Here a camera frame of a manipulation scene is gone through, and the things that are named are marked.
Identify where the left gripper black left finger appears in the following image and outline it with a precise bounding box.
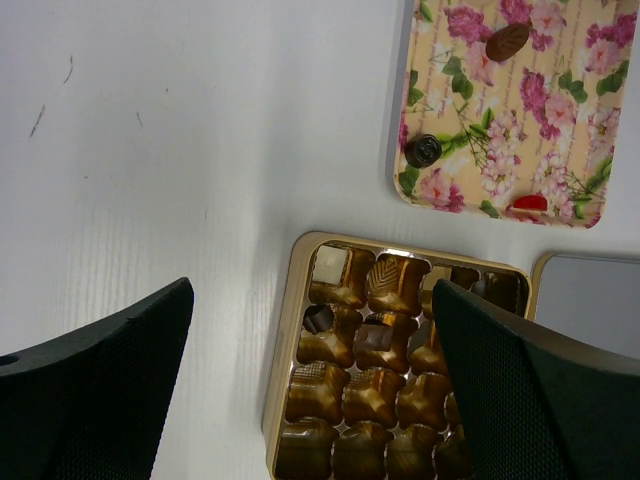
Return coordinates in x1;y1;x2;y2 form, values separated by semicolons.
1;278;194;479

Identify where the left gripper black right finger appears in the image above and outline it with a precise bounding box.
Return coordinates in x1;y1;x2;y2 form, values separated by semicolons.
433;280;639;479

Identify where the silver tin lid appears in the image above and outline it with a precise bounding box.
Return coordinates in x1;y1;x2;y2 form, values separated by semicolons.
531;253;639;358

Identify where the white chocolate piece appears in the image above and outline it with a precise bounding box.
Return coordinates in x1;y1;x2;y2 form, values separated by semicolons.
312;245;349;285

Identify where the gold chocolate box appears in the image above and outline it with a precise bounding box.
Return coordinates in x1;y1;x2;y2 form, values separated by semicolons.
262;232;531;479

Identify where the red white chocolate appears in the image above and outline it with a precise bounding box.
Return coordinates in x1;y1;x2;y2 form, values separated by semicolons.
505;195;548;224

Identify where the dark round chocolate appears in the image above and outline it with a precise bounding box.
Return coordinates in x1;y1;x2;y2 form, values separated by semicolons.
404;134;442;169

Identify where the brown leaf chocolate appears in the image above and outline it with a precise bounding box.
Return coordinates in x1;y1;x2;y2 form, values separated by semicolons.
485;23;530;62

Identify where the floral tray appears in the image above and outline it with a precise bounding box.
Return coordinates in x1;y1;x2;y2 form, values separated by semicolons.
393;1;639;229

